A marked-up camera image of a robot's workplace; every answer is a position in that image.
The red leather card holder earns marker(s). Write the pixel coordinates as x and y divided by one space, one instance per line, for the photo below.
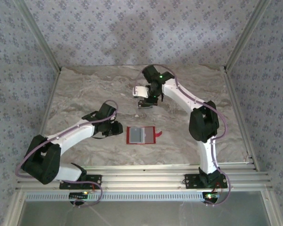
149 135

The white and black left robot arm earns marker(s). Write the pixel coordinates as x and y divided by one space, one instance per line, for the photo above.
73 135

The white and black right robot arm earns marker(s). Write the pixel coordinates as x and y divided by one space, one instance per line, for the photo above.
181 94

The grey metal panel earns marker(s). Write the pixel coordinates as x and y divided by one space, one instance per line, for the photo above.
143 215

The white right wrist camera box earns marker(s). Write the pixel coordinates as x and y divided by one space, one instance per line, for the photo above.
140 91

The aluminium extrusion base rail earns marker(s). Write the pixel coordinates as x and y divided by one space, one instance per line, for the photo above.
143 179

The aluminium table side rail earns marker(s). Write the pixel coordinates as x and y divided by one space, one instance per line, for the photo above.
45 117
233 89

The aluminium frame post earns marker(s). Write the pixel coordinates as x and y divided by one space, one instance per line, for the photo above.
40 35
245 35

